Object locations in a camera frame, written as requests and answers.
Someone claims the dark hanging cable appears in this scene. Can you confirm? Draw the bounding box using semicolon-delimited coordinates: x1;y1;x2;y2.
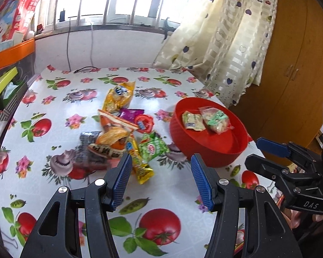
66;19;72;72

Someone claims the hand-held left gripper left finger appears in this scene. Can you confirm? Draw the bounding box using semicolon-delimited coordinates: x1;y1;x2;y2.
20;153;134;258

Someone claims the clear bag of snacks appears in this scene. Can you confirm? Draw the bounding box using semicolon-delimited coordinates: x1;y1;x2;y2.
199;107;234;134

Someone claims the red round jelly cup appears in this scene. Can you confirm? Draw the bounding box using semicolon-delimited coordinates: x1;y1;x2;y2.
133;114;154;133

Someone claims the pale green snack packet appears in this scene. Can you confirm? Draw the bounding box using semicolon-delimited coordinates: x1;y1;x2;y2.
182;111;206;132

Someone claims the wooden wardrobe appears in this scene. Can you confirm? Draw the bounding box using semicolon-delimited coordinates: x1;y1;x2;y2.
229;0;323;167

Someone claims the fruit printed tablecloth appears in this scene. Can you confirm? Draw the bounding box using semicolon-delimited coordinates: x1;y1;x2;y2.
0;64;286;258

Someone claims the brown label snack bag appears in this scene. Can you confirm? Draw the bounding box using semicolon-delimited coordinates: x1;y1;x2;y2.
87;137;130;167

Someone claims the long yellow snack bar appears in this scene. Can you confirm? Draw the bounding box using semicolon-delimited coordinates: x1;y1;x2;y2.
125;136;154;184

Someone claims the pale hanging cable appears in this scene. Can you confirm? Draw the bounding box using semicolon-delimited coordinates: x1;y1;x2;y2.
90;21;95;68

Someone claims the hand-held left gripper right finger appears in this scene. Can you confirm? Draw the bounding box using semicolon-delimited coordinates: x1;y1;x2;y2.
190;153;303;258

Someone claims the heart printed curtain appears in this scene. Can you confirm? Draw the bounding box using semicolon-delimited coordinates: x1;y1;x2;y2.
152;0;279;107

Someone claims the large yellow snack bag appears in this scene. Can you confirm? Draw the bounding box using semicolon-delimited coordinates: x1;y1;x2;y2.
102;81;136;115

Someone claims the black clamp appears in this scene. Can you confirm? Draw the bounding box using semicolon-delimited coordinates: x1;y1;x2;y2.
163;17;174;42

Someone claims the dark clear plastic packet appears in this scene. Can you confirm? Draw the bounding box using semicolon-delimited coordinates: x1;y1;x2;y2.
79;131;108;167

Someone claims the orange chip bag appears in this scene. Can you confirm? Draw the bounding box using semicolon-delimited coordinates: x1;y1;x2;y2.
98;109;140;146

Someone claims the black white patterned box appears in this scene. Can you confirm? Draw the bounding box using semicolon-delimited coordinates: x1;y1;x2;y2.
0;79;29;143

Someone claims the red gift bag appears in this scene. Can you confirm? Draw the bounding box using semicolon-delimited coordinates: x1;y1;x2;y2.
0;0;46;43

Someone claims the orange box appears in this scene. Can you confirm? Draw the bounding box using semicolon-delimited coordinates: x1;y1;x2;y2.
0;38;35;73

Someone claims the purple snack packet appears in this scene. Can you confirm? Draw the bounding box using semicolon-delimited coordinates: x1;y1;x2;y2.
119;108;145;123

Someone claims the red plastic bowl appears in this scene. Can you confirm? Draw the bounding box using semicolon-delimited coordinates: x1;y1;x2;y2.
169;97;249;168

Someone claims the person's right hand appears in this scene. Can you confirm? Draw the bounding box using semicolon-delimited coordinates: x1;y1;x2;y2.
283;208;323;230

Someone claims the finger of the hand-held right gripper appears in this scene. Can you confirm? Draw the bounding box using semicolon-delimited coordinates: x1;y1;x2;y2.
244;154;294;180
256;138;322;176

